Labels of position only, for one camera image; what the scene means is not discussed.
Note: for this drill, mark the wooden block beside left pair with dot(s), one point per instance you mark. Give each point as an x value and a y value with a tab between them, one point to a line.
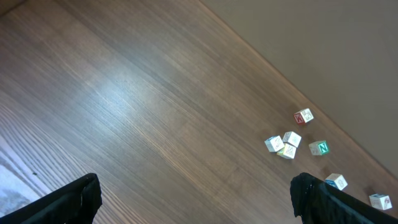
287	152

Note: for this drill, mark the blue H block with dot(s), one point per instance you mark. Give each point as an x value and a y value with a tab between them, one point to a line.
337	181

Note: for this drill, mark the red-sided block top left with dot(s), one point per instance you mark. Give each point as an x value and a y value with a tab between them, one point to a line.
303	116

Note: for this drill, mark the green N block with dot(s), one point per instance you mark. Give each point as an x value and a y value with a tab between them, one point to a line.
319	148

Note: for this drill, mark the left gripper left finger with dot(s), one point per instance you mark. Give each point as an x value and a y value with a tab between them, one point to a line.
76	202

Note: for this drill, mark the plain wooden block far left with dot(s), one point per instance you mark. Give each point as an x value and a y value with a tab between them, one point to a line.
274	143

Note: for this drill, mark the wooden picture block top right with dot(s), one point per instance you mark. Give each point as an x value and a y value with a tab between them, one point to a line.
380	201

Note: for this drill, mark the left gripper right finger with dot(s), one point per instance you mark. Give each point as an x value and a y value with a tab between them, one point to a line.
317	202

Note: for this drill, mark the red-edged block left cluster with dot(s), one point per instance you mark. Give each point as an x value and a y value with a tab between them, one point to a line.
292	138

